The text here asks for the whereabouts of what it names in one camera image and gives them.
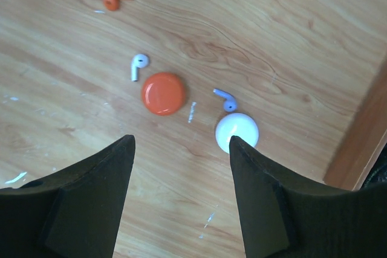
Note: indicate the dark blue rolled sock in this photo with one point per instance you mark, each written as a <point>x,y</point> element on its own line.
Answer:
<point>378,172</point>

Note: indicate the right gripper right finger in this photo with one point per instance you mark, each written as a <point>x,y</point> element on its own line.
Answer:
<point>284,214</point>

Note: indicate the purple earbud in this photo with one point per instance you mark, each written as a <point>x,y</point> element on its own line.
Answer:
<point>230,103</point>

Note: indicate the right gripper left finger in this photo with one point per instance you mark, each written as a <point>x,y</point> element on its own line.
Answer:
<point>74,212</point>

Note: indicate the white earbud near case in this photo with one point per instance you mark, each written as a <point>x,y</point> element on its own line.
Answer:
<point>139,61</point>

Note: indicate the orange earbud charging case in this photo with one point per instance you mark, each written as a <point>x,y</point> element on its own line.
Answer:
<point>163,93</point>

